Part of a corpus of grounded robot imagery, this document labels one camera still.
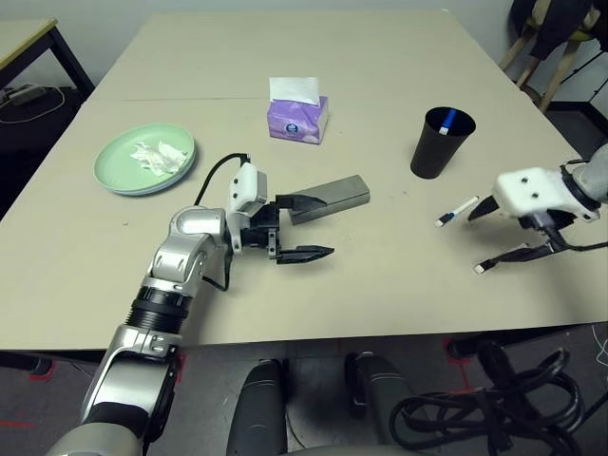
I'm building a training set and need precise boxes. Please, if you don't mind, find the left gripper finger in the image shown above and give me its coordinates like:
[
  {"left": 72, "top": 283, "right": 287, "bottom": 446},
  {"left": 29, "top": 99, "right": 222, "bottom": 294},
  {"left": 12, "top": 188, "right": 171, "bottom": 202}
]
[
  {"left": 275, "top": 245, "right": 335, "bottom": 265},
  {"left": 276, "top": 193, "right": 329, "bottom": 213}
]

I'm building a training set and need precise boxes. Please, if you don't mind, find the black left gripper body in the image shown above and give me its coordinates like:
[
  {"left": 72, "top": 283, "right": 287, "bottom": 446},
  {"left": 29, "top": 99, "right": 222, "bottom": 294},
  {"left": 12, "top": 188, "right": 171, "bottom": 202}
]
[{"left": 241, "top": 201, "right": 286, "bottom": 260}]

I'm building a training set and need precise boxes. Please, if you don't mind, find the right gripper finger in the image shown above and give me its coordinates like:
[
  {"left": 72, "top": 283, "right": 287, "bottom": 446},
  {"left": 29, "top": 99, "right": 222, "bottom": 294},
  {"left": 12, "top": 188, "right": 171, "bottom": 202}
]
[
  {"left": 467, "top": 197, "right": 500, "bottom": 220},
  {"left": 493, "top": 240, "right": 569, "bottom": 265}
]

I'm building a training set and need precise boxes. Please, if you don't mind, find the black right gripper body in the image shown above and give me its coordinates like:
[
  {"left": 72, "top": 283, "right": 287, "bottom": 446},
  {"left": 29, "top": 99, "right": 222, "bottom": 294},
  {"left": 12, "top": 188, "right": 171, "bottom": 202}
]
[{"left": 520, "top": 211, "right": 576, "bottom": 243}]

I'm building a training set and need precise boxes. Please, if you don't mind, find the grey glasses case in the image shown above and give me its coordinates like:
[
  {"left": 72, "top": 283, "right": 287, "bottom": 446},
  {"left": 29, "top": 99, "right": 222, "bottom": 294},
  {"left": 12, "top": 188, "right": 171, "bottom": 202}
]
[{"left": 284, "top": 174, "right": 371, "bottom": 227}]

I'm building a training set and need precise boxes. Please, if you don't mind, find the white tissue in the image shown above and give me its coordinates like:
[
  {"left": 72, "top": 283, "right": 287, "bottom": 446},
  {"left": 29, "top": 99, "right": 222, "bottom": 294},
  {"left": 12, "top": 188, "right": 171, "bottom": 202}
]
[{"left": 130, "top": 141, "right": 187, "bottom": 176}]

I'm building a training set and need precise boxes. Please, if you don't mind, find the light green plate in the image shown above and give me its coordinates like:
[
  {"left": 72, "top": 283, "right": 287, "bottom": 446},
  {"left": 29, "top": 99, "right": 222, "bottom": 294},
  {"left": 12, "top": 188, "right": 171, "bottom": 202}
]
[{"left": 93, "top": 123, "right": 197, "bottom": 195}]

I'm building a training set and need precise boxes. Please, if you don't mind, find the black cup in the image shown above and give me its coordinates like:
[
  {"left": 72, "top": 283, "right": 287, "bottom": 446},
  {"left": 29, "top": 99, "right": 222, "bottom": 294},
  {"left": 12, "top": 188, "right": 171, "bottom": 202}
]
[{"left": 410, "top": 106, "right": 477, "bottom": 181}]

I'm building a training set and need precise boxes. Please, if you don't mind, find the purple tissue pack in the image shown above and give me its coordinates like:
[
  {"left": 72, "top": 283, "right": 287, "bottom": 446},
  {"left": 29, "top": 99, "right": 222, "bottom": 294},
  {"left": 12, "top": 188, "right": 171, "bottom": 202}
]
[{"left": 266, "top": 76, "right": 330, "bottom": 145}]

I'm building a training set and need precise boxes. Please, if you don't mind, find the black floor stand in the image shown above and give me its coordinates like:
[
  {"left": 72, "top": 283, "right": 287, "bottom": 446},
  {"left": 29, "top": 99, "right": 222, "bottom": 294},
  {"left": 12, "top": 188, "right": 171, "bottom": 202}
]
[{"left": 550, "top": 45, "right": 608, "bottom": 115}]

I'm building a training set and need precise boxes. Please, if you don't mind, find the robot right leg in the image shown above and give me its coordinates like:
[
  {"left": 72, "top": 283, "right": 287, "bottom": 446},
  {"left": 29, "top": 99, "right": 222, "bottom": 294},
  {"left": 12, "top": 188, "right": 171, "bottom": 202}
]
[{"left": 345, "top": 351, "right": 414, "bottom": 446}]

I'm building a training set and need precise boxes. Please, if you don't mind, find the robot leg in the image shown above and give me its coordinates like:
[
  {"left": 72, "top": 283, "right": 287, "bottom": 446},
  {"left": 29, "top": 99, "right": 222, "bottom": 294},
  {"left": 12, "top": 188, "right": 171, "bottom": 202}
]
[
  {"left": 227, "top": 359, "right": 289, "bottom": 456},
  {"left": 345, "top": 351, "right": 414, "bottom": 446}
]

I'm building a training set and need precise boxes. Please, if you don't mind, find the robot left leg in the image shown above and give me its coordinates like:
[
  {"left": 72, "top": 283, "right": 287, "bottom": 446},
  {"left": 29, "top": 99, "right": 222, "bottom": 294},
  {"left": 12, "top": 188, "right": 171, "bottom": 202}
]
[{"left": 227, "top": 359, "right": 289, "bottom": 456}]

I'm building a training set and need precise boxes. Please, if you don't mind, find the wooden stool with black jacket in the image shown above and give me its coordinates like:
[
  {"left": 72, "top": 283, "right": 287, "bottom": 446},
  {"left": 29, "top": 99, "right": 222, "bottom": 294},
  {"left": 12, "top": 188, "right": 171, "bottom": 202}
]
[{"left": 510, "top": 0, "right": 608, "bottom": 61}]

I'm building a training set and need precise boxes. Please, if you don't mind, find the grey robot torso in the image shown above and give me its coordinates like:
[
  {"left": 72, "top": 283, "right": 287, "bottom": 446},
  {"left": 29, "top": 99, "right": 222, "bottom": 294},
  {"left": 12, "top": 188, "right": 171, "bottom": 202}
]
[{"left": 284, "top": 444, "right": 400, "bottom": 456}]

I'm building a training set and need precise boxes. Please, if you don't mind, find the grey power strip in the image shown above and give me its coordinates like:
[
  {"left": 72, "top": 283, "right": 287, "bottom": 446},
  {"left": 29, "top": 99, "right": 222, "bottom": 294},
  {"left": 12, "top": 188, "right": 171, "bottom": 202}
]
[{"left": 7, "top": 84, "right": 47, "bottom": 105}]

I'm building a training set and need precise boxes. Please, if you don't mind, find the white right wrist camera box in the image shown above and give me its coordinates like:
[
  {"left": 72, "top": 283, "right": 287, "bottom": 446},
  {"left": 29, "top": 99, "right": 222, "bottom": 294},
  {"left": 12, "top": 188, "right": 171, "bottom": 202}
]
[{"left": 491, "top": 166, "right": 599, "bottom": 222}]

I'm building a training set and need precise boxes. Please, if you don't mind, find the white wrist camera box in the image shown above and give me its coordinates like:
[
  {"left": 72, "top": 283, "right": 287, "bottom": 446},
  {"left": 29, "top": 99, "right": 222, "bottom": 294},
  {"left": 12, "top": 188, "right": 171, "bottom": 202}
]
[
  {"left": 226, "top": 163, "right": 270, "bottom": 251},
  {"left": 491, "top": 166, "right": 599, "bottom": 222}
]

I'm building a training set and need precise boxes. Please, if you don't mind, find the black right camera cable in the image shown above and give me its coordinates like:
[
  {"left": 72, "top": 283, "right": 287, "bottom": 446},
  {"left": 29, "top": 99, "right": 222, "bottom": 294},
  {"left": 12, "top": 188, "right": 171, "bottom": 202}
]
[{"left": 545, "top": 227, "right": 608, "bottom": 253}]

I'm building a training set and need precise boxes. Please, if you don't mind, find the black camera cable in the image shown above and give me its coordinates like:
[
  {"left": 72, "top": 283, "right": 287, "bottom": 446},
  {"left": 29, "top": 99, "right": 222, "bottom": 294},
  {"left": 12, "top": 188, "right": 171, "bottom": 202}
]
[
  {"left": 545, "top": 227, "right": 608, "bottom": 253},
  {"left": 194, "top": 152, "right": 251, "bottom": 292}
]

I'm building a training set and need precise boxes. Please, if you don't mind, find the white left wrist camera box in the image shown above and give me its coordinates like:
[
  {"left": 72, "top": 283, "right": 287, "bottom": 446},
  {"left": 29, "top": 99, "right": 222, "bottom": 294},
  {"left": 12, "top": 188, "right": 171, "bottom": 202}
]
[{"left": 226, "top": 163, "right": 270, "bottom": 251}]

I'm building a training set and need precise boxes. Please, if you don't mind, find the black left camera cable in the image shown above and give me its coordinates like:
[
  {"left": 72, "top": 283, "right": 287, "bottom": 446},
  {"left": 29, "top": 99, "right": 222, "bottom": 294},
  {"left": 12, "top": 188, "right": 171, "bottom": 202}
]
[{"left": 194, "top": 152, "right": 251, "bottom": 292}]

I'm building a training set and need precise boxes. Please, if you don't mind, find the white floor cable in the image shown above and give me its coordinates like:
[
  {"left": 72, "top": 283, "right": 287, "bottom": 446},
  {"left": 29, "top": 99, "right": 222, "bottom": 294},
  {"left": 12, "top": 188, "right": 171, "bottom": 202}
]
[{"left": 593, "top": 325, "right": 608, "bottom": 362}]

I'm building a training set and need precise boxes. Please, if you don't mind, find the black cable bundle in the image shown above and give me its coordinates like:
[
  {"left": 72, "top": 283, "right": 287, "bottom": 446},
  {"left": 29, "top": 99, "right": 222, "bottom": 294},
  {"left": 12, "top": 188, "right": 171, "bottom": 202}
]
[{"left": 389, "top": 339, "right": 585, "bottom": 456}]

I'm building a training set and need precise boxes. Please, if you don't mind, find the white power cable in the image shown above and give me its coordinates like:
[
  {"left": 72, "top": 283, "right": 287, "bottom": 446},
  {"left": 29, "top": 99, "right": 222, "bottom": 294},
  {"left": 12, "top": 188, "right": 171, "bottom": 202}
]
[{"left": 0, "top": 87, "right": 66, "bottom": 124}]

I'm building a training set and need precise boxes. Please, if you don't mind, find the beige side table black frame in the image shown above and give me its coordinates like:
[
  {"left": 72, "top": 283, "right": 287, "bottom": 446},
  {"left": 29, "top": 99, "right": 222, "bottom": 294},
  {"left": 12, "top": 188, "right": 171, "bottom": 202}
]
[{"left": 0, "top": 17, "right": 95, "bottom": 101}]

